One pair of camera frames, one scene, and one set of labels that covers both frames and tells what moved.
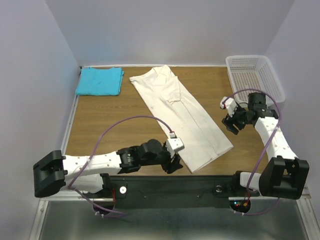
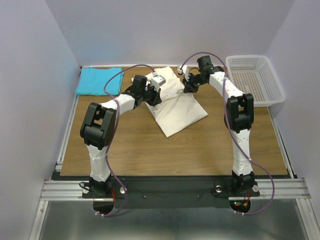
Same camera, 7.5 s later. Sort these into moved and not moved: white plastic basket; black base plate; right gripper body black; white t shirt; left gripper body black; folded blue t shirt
Moved: left gripper body black; white t shirt; right gripper body black
Not moved: black base plate; white plastic basket; folded blue t shirt
